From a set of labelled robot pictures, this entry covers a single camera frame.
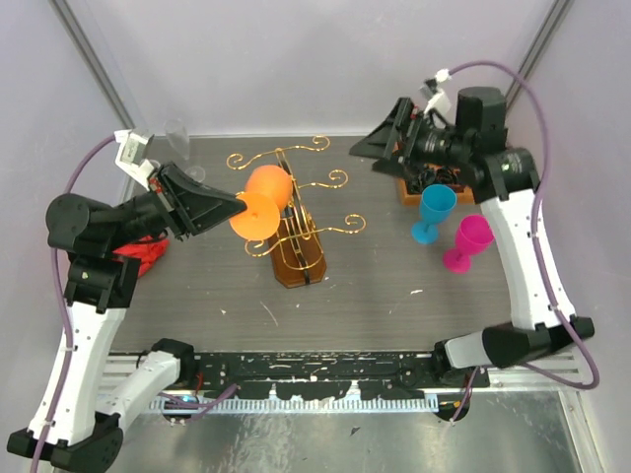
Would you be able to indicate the gold wine glass rack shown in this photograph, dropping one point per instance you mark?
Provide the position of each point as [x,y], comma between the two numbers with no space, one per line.
[295,249]

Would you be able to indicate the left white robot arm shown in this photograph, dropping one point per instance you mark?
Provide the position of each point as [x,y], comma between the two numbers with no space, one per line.
[73,429]

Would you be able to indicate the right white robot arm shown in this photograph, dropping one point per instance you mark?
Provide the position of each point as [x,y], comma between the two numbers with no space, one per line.
[543,320]

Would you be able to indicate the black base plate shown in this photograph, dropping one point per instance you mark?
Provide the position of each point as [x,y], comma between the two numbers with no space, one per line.
[321,375]

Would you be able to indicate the wooden compartment tray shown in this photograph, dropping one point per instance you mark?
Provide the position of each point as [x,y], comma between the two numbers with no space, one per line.
[451,164]

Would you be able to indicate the pink wine glass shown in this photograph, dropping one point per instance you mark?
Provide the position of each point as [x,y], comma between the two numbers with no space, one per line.
[473,236]

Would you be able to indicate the blue wine glass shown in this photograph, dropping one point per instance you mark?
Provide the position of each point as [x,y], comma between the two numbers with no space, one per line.
[436,205]

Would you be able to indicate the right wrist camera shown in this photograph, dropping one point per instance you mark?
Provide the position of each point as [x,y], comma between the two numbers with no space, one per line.
[436,98]

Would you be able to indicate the red cloth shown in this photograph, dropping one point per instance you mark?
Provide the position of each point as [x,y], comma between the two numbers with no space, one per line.
[148,250]

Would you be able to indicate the orange wine glass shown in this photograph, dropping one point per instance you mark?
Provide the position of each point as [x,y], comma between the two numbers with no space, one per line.
[267,192]

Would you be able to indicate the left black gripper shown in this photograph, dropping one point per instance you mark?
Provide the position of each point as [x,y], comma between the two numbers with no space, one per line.
[187,205]

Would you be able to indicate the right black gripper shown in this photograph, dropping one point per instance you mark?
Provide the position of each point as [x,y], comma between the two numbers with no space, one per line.
[401,118]

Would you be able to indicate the clear wine glass front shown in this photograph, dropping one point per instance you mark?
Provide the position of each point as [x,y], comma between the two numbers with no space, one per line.
[177,136]

